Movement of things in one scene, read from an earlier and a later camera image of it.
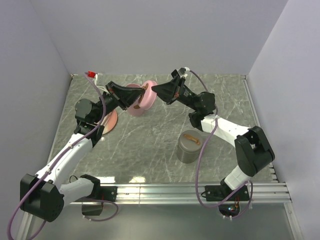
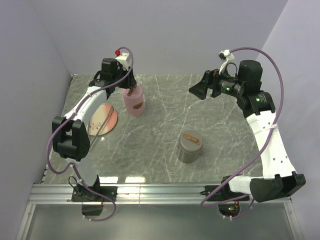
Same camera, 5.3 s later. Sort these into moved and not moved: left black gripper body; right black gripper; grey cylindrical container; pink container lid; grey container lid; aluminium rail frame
Moved: pink container lid; right black gripper; left black gripper body
Not moved: grey container lid; grey cylindrical container; aluminium rail frame
